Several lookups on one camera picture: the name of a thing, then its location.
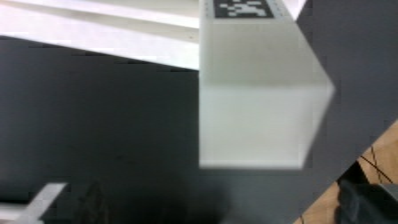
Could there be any white desk leg with marker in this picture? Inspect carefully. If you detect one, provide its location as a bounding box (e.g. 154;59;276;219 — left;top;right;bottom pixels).
198;0;333;170

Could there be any white desk tabletop tray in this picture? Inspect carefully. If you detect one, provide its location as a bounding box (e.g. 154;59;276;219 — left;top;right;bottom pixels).
0;0;312;71

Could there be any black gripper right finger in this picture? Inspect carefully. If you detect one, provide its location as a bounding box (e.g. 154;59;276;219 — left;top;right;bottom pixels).
335;163;398;224

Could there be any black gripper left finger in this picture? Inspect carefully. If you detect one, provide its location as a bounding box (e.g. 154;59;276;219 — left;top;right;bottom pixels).
13;182;109;224

